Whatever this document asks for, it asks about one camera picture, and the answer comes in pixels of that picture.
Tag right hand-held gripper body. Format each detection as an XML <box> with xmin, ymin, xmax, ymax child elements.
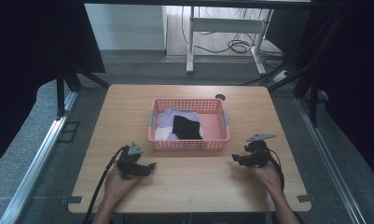
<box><xmin>243</xmin><ymin>133</ymin><xmax>277</xmax><ymax>169</ymax></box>

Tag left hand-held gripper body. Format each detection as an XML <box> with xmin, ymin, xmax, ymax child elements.
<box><xmin>116</xmin><ymin>141</ymin><xmax>145</xmax><ymax>180</ymax></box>

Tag person's right hand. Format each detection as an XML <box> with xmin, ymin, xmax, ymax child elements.
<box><xmin>251</xmin><ymin>161</ymin><xmax>284</xmax><ymax>194</ymax></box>

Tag person's left hand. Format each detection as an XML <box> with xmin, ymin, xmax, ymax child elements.
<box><xmin>104</xmin><ymin>163</ymin><xmax>140</xmax><ymax>203</ymax></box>

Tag white cloth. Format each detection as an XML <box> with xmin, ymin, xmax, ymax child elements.
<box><xmin>154</xmin><ymin>125</ymin><xmax>176</xmax><ymax>142</ymax></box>

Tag pink plastic basket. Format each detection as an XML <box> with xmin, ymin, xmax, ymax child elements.
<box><xmin>147</xmin><ymin>98</ymin><xmax>231</xmax><ymax>152</ymax></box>

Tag lavender cloth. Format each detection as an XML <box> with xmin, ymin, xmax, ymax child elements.
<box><xmin>157</xmin><ymin>107</ymin><xmax>201</xmax><ymax>141</ymax></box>

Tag black cloth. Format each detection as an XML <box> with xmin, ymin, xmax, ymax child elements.
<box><xmin>172</xmin><ymin>115</ymin><xmax>203</xmax><ymax>141</ymax></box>

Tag white power strip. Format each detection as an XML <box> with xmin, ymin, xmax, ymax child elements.
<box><xmin>272</xmin><ymin>69</ymin><xmax>292</xmax><ymax>84</ymax></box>

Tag black metal stand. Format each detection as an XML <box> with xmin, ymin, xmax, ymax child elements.
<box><xmin>258</xmin><ymin>8</ymin><xmax>333</xmax><ymax>128</ymax></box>

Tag black tripod stand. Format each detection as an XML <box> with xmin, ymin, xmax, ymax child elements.
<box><xmin>55</xmin><ymin>63</ymin><xmax>111</xmax><ymax>119</ymax></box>

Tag dark curtain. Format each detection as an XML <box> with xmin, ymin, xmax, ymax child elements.
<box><xmin>0</xmin><ymin>0</ymin><xmax>106</xmax><ymax>174</ymax></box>
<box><xmin>299</xmin><ymin>0</ymin><xmax>374</xmax><ymax>185</ymax></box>

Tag black panel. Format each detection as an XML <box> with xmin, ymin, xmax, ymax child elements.
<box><xmin>264</xmin><ymin>8</ymin><xmax>311</xmax><ymax>54</ymax></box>

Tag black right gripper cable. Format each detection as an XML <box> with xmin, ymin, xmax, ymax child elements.
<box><xmin>267</xmin><ymin>148</ymin><xmax>285</xmax><ymax>191</ymax></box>

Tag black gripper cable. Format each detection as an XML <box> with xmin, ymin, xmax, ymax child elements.
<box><xmin>267</xmin><ymin>148</ymin><xmax>285</xmax><ymax>191</ymax></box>
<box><xmin>81</xmin><ymin>145</ymin><xmax>129</xmax><ymax>224</ymax></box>

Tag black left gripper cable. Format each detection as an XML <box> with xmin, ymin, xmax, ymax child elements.
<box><xmin>81</xmin><ymin>145</ymin><xmax>129</xmax><ymax>224</ymax></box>

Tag aluminium rail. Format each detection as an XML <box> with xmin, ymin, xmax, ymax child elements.
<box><xmin>294</xmin><ymin>97</ymin><xmax>367</xmax><ymax>224</ymax></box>
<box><xmin>0</xmin><ymin>90</ymin><xmax>79</xmax><ymax>224</ymax></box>

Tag black floor cables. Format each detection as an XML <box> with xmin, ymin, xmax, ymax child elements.
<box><xmin>180</xmin><ymin>6</ymin><xmax>285</xmax><ymax>68</ymax></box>

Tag white metal desk frame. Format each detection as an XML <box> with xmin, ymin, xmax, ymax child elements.
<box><xmin>186</xmin><ymin>6</ymin><xmax>274</xmax><ymax>76</ymax></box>

